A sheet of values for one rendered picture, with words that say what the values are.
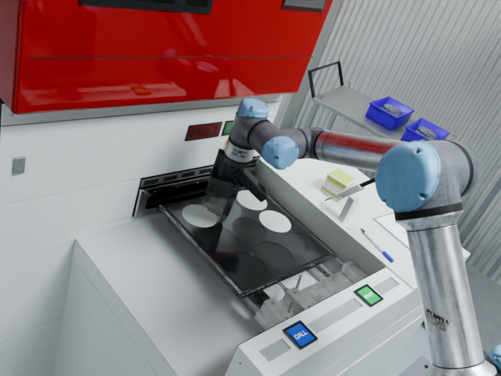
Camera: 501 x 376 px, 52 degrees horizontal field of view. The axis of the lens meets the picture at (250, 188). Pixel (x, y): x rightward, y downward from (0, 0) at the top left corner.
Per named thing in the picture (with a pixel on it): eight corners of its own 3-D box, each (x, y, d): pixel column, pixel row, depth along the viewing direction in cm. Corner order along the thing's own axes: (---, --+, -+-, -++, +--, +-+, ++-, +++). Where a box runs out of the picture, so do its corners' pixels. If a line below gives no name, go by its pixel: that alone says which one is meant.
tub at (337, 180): (318, 190, 161) (326, 172, 157) (329, 183, 167) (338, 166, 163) (338, 203, 158) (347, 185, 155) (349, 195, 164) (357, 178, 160)
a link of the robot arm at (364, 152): (505, 141, 98) (315, 118, 134) (477, 143, 91) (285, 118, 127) (496, 201, 101) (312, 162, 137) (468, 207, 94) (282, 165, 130)
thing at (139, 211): (132, 215, 142) (138, 187, 137) (246, 187, 172) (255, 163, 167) (135, 218, 141) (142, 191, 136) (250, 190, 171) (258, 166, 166)
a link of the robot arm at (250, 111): (254, 113, 119) (234, 95, 124) (240, 153, 124) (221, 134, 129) (279, 112, 124) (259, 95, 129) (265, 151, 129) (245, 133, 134)
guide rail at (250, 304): (167, 221, 149) (169, 212, 148) (172, 219, 150) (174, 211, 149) (282, 347, 123) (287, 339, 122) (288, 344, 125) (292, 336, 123)
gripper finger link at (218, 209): (203, 216, 142) (212, 190, 138) (224, 222, 143) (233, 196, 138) (202, 223, 140) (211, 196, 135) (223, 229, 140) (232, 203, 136)
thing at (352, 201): (327, 212, 152) (345, 174, 145) (335, 209, 155) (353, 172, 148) (342, 224, 149) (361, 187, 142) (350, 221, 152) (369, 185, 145)
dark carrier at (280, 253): (164, 207, 142) (164, 205, 141) (252, 186, 165) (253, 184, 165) (243, 292, 124) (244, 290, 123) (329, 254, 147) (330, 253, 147)
